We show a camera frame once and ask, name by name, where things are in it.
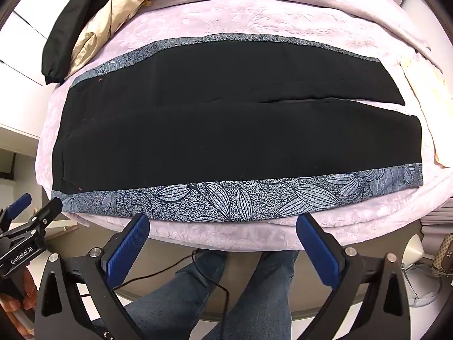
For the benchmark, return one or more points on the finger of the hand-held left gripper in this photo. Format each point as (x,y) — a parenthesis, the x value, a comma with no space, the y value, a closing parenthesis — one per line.
(42,216)
(20,206)

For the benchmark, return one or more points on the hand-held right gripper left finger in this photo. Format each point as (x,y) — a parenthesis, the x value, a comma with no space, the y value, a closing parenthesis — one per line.
(129,248)

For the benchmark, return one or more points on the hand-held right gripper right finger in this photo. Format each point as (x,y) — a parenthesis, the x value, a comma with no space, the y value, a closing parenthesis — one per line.
(318,251)

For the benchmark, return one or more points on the black pants with floral trim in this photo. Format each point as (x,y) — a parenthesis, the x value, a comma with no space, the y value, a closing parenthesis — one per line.
(233,138)

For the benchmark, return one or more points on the person's left hand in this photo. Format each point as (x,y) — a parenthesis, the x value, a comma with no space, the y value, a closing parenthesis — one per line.
(24,301)

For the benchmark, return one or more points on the person's legs in jeans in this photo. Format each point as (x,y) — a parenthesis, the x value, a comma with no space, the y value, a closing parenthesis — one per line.
(177,297)

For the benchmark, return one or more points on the person's right leg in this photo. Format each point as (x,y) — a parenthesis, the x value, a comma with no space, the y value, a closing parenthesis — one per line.
(258,290)

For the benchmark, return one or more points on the white desk lamp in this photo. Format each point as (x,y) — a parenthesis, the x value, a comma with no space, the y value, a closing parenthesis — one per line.
(416,255)

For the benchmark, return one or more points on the grey pleated blind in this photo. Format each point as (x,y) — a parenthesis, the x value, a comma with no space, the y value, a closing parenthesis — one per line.
(439,219)

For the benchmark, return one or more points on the brown patterned bag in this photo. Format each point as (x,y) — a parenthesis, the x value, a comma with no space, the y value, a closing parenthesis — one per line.
(444,255)

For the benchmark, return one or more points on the white cabinet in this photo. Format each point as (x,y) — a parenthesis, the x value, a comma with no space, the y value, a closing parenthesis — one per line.
(21,42)

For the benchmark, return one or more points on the cream cloth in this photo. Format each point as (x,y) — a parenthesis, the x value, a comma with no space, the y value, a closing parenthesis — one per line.
(435,106)

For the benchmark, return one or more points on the black jacket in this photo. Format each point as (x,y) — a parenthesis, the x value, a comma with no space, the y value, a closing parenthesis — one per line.
(70,24)

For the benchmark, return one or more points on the beige jacket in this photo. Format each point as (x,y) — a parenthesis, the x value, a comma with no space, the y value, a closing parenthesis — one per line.
(116,10)

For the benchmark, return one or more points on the lilac plush blanket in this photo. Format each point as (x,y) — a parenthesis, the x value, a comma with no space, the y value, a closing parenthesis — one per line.
(254,14)

